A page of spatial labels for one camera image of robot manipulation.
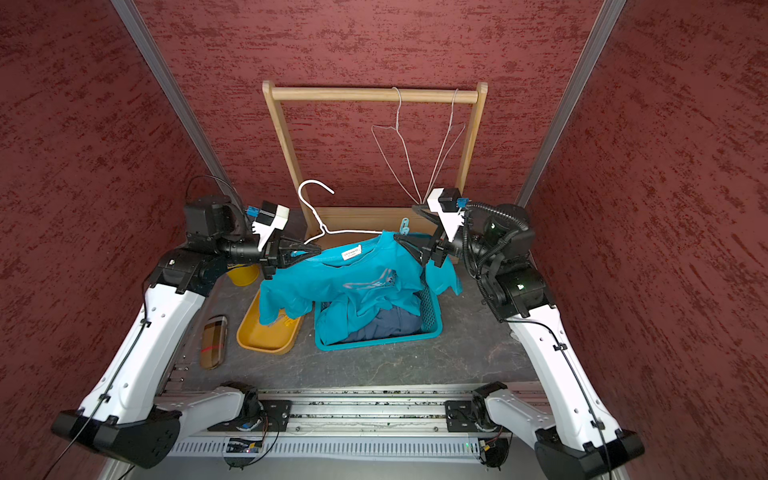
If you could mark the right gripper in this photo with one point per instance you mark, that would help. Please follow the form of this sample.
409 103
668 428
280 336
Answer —
423 242

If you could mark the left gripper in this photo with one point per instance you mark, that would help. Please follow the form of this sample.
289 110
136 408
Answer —
293 252

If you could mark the teal-grey clothespin top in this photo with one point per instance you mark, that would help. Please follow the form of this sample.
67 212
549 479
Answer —
404 228

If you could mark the teal t-shirt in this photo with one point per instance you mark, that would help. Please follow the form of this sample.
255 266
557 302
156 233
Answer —
346 287

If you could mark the grey-blue t-shirt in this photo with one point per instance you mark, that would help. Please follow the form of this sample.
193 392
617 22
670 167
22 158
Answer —
395 322

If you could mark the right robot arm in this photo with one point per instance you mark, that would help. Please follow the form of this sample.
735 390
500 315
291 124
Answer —
581 439

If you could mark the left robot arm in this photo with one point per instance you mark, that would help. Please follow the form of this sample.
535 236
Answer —
122 417

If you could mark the wooden clothes rack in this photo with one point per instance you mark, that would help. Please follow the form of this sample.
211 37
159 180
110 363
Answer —
334 226

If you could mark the yellow pencil cup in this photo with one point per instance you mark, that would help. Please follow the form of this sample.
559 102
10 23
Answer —
243 275

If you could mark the teal plastic basket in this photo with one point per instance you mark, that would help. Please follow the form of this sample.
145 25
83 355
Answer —
432 327

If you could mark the yellow tray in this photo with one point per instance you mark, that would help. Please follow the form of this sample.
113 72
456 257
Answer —
277 338

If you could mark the brown transparent case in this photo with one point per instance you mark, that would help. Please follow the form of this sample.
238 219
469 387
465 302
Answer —
213 342

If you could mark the right corner aluminium profile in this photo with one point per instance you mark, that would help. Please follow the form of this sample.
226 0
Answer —
605 21

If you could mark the corner aluminium profile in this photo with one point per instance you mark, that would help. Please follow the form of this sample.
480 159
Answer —
605 21
148 48

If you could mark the left corner aluminium profile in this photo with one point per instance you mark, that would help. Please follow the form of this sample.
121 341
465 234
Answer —
148 48

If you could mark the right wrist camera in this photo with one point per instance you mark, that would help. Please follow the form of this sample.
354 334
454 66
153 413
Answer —
449 206

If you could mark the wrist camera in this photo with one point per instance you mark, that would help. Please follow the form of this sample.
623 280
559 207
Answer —
449 206
267 219

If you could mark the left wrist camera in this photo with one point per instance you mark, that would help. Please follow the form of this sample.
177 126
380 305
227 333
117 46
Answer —
267 219

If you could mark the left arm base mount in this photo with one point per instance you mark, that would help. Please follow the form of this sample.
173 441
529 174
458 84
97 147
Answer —
271 416

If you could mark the aluminium rail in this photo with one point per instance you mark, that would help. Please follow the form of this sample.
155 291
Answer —
384 423

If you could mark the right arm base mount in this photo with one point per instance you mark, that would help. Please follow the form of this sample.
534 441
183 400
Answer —
464 417

